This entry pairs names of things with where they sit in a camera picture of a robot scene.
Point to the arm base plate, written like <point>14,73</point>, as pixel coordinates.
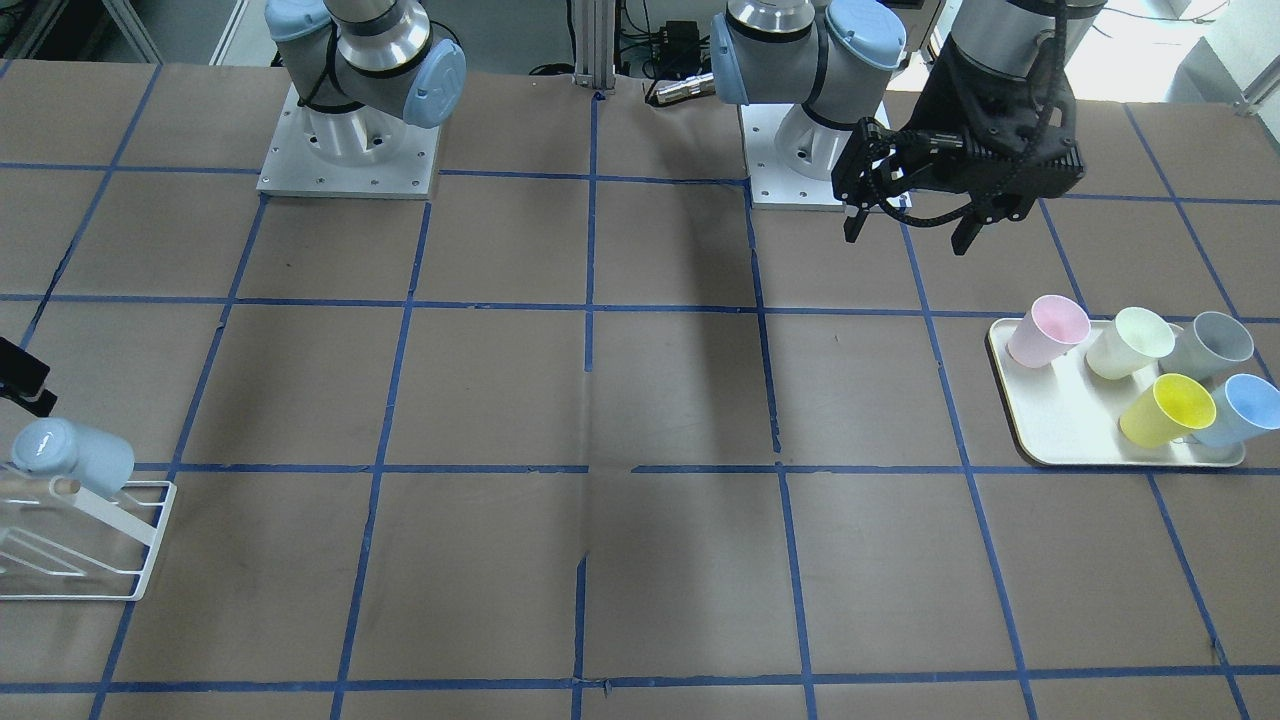
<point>790,158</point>
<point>364,154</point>

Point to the white wire cup rack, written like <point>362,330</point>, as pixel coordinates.
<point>61,542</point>

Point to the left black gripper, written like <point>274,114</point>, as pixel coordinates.
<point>946,100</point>

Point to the grey cup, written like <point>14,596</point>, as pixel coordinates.
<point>1211,344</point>

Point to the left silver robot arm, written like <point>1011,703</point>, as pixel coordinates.
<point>836,61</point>

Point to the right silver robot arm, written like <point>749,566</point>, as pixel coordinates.
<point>121,185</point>

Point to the aluminium frame post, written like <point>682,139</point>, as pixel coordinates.
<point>594,39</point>

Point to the pale green cup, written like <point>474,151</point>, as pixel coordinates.
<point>1135,339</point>

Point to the cream plastic tray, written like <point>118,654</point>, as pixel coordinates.
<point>1063,414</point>

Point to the pink cup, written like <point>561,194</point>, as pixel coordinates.
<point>1052,326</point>

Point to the yellow cup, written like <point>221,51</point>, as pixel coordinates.
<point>1174,407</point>

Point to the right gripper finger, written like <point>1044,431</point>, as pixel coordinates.
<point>22,375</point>
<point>40,405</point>

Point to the light blue ikea cup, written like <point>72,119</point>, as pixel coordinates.
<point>57,447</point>

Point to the blue cup on tray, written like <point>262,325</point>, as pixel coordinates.
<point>1247,406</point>

